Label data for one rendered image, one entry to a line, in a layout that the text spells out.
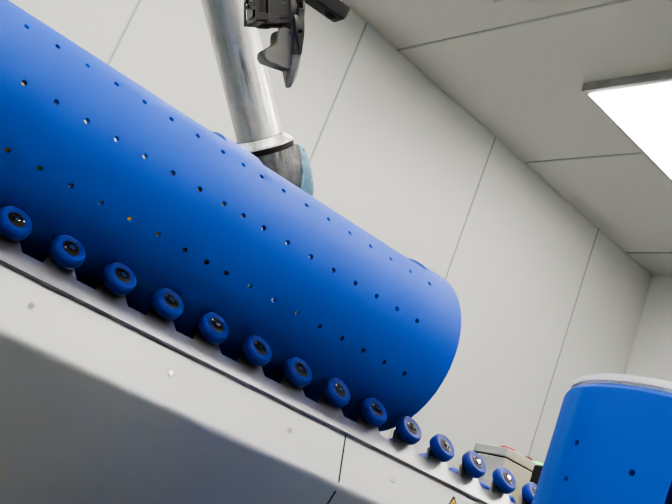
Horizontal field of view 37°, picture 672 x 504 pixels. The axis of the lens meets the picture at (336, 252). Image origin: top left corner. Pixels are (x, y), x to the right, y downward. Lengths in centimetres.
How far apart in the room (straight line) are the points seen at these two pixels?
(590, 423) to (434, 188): 455
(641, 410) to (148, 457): 60
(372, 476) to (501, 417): 469
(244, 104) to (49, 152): 113
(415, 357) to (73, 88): 63
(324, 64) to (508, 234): 166
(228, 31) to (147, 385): 120
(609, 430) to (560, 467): 7
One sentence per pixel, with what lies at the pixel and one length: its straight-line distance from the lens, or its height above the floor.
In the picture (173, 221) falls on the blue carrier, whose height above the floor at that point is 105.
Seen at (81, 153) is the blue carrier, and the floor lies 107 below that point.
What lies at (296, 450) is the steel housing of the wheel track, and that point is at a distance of 141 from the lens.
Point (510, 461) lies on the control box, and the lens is 222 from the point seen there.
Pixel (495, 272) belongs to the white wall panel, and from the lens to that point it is 605.
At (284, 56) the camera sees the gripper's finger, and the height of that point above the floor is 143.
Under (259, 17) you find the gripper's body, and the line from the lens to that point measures 161.
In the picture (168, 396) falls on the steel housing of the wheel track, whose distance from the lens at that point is 130.
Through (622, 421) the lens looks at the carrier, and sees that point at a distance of 116.
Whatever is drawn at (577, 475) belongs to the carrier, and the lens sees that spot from 117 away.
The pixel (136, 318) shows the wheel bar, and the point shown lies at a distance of 130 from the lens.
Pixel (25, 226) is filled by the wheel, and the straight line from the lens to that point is 126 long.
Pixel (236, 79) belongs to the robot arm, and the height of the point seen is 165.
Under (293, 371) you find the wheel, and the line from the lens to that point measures 142.
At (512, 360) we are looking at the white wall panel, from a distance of 620.
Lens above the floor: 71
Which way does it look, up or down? 17 degrees up
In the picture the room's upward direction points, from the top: 21 degrees clockwise
